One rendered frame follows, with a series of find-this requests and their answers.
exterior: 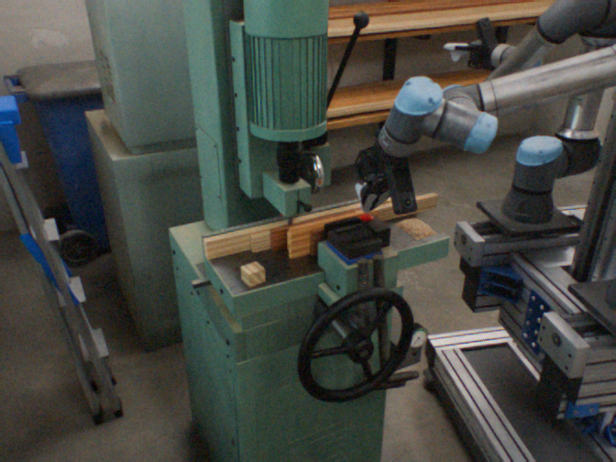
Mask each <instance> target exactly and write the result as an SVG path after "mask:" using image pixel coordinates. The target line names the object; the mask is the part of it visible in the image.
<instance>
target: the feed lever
mask: <svg viewBox="0 0 616 462"><path fill-rule="evenodd" d="M369 21H370V19H369V14H368V13H367V12H364V11H359V12H357V13H355V16H354V18H353V23H354V25H355V28H354V32H353V34H352V37H351V39H350V41H349V43H348V46H347V49H346V53H344V55H343V58H342V60H341V62H340V64H339V68H338V70H337V73H336V75H335V78H334V81H333V83H332V87H331V89H330V91H329V94H328V95H327V111H328V109H329V105H330V104H331V101H332V99H333V97H334V94H335V92H336V88H337V86H338V83H339V81H340V79H341V76H342V74H343V71H344V69H345V68H346V67H347V63H348V60H349V58H350V56H351V53H352V51H353V48H354V46H355V44H356V41H357V39H358V35H359V33H360V30H361V29H362V28H366V27H367V26H368V25H369ZM326 142H327V131H325V132H324V134H323V135H322V136H320V137H316V138H312V139H308V140H303V141H302V144H304V146H305V147H307V148H313V147H319V146H324V145H325V144H326Z"/></svg>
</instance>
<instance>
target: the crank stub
mask: <svg viewBox="0 0 616 462"><path fill-rule="evenodd" d="M343 317H344V318H345V320H346V322H347V323H348V325H349V326H351V327H352V329H353V330H354V331H355V332H356V333H362V332H363V331H364V326H365V325H364V323H363V322H362V321H361V320H360V319H359V318H358V317H357V316H355V315H354V314H353V313H351V312H350V311H345V312H343Z"/></svg>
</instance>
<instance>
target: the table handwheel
mask: <svg viewBox="0 0 616 462"><path fill-rule="evenodd" d="M370 301H382V302H384V303H385V304H384V306H383V307H382V309H381V310H380V311H379V313H377V315H376V316H375V317H374V319H373V320H372V321H371V323H370V324H369V325H368V328H367V329H366V330H365V332H364V333H363V332H362V333H356V332H355V331H354V330H353V329H352V327H351V326H349V325H348V323H347V322H346V321H345V320H344V319H343V318H342V317H341V315H340V314H342V313H343V312H345V311H347V310H349V309H350V308H353V307H355V306H358V305H360V304H362V303H370ZM392 306H393V307H394V308H396V310H397V311H398V313H399V315H400V318H401V325H402V330H401V334H400V338H399V341H398V344H397V346H396V347H395V350H394V352H393V353H392V355H391V356H390V358H389V360H388V361H387V362H386V363H385V364H384V366H383V367H382V368H381V369H380V370H379V371H377V372H376V374H375V375H373V373H372V372H371V370H370V367H369V363H368V359H370V357H371V356H372V354H373V350H374V344H373V343H372V342H371V340H370V339H369V338H370V337H371V335H372V334H373V332H374V331H375V329H376V328H378V326H379V324H380V322H381V321H382V320H383V318H384V317H385V316H386V314H387V313H388V312H389V310H390V309H391V308H392ZM313 308H314V309H315V311H316V312H317V313H318V314H319V316H318V317H317V318H316V319H315V320H314V321H313V323H312V324H311V326H310V327H309V329H308V331H307V333H306V335H305V337H304V339H303V341H302V344H301V347H300V351H299V356H298V373H299V378H300V381H301V384H302V385H303V387H304V388H305V389H306V391H307V392H308V393H310V394H311V395H312V397H314V398H315V399H316V400H318V401H322V402H331V403H340V402H351V401H353V400H356V399H359V398H361V397H363V396H365V395H367V393H369V392H371V391H374V390H375V389H377V388H378V387H379V386H380V385H381V384H383V383H384V382H385V381H386V380H387V379H388V378H389V377H390V376H391V375H392V374H393V373H394V372H395V370H396V369H398V367H399V366H400V365H401V363H402V362H403V361H404V359H405V357H406V355H407V353H408V351H409V349H410V346H411V343H412V341H413V332H414V318H413V312H412V309H411V307H410V305H409V304H408V303H407V302H406V299H405V298H403V297H402V296H400V294H399V293H397V292H395V291H392V290H389V289H384V288H367V289H363V290H359V291H354V292H351V293H349V294H347V295H345V296H343V297H341V298H340V299H338V300H336V301H335V302H333V304H332V305H330V306H328V305H327V304H326V302H325V301H324V300H322V299H321V298H320V299H318V300H316V301H315V303H314V306H313ZM328 326H330V327H331V328H332V330H333V331H334V332H335V334H336V335H337V336H338V337H339V338H340V340H341V341H342V345H341V346H334V347H330V348H325V349H318V350H314V347H315V344H316V342H317V341H318V339H319V337H320V336H321V335H322V334H323V333H324V331H325V330H326V328H327V327H328ZM343 354H346V355H347V357H348V358H350V359H351V360H352V361H353V362H354V363H356V364H359V363H360V364H361V366H362V368H363V369H364V372H365V376H366V378H367V380H365V381H363V382H361V383H359V384H358V385H356V386H353V387H350V388H347V389H342V390H330V389H327V388H324V387H322V386H320V385H318V384H317V383H316V382H315V381H314V378H313V375H312V372H311V360H312V359H317V358H325V357H330V356H336V355H343Z"/></svg>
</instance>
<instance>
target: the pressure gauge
mask: <svg viewBox="0 0 616 462"><path fill-rule="evenodd" d="M418 336H419V337H420V338H419V339H418V338H417V337H418ZM428 336H429V332H428V330H427V329H426V328H423V327H422V326H421V325H420V323H418V322H415V323H414V332H413V338H412V343H411V346H410V349H412V348H418V347H420V345H422V344H424V343H425V341H426V340H427V338H428ZM417 339H418V340H417ZM416 340H417V341H416ZM414 343H415V344H414ZM413 344H414V345H413Z"/></svg>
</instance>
